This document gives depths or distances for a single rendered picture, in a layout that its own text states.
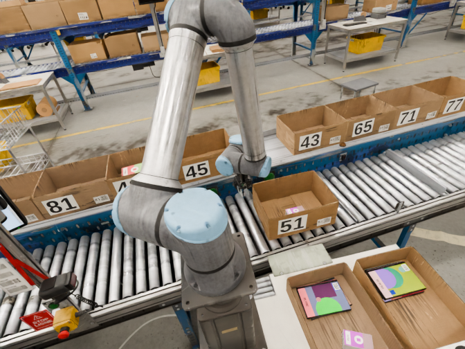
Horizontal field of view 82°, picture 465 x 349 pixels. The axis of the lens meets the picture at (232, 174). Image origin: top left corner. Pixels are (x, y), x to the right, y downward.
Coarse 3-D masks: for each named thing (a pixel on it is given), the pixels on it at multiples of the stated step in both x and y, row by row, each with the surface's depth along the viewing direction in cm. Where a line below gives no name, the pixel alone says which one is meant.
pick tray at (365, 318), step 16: (304, 272) 118; (320, 272) 120; (336, 272) 123; (352, 272) 115; (288, 288) 117; (352, 288) 118; (352, 304) 114; (368, 304) 108; (304, 320) 102; (320, 320) 110; (336, 320) 110; (352, 320) 109; (368, 320) 108; (384, 320) 100; (320, 336) 106; (336, 336) 105; (384, 336) 101
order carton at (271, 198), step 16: (288, 176) 160; (304, 176) 163; (256, 192) 161; (272, 192) 164; (288, 192) 168; (304, 192) 171; (320, 192) 158; (256, 208) 160; (272, 208) 162; (288, 208) 161; (304, 208) 159; (320, 208) 139; (336, 208) 142; (272, 224) 137
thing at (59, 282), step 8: (72, 272) 102; (48, 280) 99; (56, 280) 99; (64, 280) 98; (72, 280) 100; (40, 288) 98; (48, 288) 96; (56, 288) 97; (64, 288) 98; (72, 288) 99; (40, 296) 96; (48, 296) 97; (56, 296) 101; (64, 296) 102; (56, 304) 102
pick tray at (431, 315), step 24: (360, 264) 123; (384, 264) 127; (408, 264) 126; (432, 288) 115; (384, 312) 106; (408, 312) 109; (432, 312) 108; (456, 312) 106; (408, 336) 103; (432, 336) 102; (456, 336) 101
